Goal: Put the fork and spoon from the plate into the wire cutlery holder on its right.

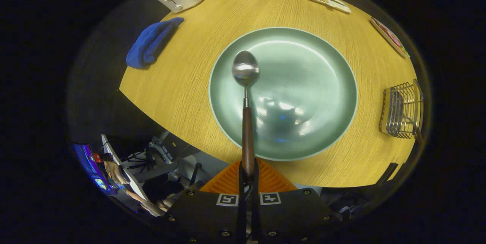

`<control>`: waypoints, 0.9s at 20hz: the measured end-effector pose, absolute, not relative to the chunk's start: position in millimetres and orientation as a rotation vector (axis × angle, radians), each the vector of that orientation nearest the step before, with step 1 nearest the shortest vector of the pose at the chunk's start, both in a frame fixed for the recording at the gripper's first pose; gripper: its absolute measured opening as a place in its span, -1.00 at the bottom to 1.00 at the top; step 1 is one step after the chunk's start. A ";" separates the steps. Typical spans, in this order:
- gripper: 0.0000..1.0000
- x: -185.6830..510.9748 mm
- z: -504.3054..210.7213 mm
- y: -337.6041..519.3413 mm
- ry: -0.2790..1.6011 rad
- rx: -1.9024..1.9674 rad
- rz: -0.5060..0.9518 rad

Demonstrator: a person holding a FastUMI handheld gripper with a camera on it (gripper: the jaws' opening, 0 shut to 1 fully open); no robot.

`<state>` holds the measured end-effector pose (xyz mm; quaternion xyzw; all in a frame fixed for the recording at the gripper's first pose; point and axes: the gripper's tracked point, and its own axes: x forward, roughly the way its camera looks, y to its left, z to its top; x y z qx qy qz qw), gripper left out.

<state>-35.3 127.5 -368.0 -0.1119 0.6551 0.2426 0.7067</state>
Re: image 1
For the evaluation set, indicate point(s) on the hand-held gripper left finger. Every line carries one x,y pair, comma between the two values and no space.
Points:
205,213

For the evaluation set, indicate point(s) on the purple glowing screen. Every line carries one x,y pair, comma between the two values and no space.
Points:
89,164

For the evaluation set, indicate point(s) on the pale green round plate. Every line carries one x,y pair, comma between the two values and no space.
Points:
303,84

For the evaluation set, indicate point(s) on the white-edged monitor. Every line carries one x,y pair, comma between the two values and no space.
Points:
129,175

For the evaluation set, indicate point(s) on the pink ham slice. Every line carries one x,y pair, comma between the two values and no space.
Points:
391,36

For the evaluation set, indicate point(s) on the white divided dish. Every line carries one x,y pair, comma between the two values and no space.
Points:
334,3

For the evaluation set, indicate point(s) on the blue folded cloth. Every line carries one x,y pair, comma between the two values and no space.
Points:
152,43

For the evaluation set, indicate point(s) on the white oval food plate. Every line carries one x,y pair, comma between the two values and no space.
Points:
387,35

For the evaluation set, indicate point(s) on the green lettuce leaf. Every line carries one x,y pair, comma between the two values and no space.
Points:
404,51

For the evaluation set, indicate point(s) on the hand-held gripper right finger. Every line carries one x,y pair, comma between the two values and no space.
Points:
292,213

